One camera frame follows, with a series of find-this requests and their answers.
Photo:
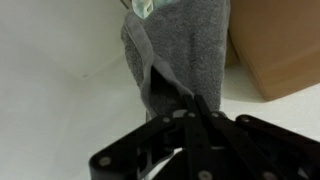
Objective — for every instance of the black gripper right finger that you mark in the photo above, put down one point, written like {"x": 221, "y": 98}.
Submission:
{"x": 253, "y": 146}

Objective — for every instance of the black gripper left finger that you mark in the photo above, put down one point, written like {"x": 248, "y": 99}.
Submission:
{"x": 133, "y": 153}

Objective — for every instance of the grey terry towel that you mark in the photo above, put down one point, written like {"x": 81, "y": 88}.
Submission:
{"x": 190, "y": 50}

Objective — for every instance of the blue green striped towel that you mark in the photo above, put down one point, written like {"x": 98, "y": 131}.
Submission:
{"x": 143, "y": 6}

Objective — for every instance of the brown cardboard box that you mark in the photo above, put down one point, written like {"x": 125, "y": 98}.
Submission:
{"x": 276, "y": 43}

